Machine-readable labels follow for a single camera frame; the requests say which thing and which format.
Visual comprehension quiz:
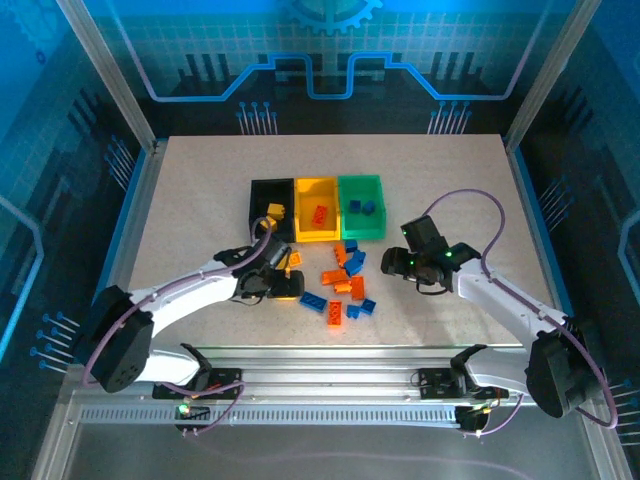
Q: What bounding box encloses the long blue lego brick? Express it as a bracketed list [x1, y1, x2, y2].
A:
[298, 292, 329, 312]

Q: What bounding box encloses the green plastic container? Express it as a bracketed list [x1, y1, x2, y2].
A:
[337, 173, 389, 242]

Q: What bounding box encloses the black plastic container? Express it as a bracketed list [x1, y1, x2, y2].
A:
[249, 177, 297, 243]

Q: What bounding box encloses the yellow plastic container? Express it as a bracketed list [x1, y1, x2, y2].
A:
[294, 176, 343, 243]

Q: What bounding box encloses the small black electronics box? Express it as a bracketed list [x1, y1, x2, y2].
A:
[457, 405, 490, 432]
[174, 403, 212, 422]

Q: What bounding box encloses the grey metal platform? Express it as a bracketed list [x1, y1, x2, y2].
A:
[29, 399, 631, 480]

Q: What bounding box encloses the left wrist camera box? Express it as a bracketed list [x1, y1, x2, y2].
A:
[256, 233, 291, 272]

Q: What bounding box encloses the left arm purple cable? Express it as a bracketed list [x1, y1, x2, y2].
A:
[82, 216, 247, 437]

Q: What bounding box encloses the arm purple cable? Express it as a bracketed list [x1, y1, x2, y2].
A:
[427, 188, 619, 437]
[82, 216, 247, 437]

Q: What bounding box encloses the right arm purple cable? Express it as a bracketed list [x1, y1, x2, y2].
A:
[427, 188, 619, 437]

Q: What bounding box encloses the aluminium mounting rail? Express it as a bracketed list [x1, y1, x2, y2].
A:
[64, 346, 601, 409]

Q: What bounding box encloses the side frame rail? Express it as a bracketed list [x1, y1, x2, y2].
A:
[504, 139, 587, 364]
[82, 142, 167, 362]

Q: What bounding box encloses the slotted grey cable duct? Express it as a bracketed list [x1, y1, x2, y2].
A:
[79, 407, 461, 426]

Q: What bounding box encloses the aluminium frame post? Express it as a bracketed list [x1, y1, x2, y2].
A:
[503, 0, 602, 151]
[54, 0, 160, 151]

